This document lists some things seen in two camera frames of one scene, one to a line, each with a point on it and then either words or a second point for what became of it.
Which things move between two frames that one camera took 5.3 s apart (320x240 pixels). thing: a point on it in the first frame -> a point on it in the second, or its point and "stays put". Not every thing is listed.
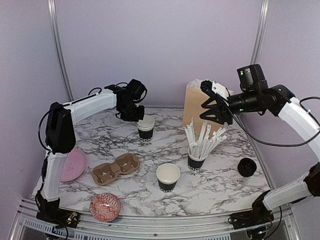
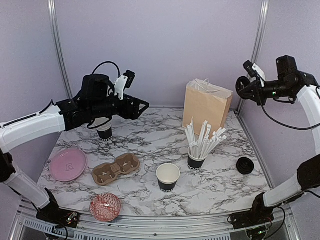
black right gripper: [222, 114] -> [257, 96]
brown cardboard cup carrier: [105, 173] stays put
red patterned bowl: [105, 207] stays put
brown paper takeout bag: [195, 97] stays put
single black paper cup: [168, 175] stays put
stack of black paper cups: [145, 128] -> [104, 131]
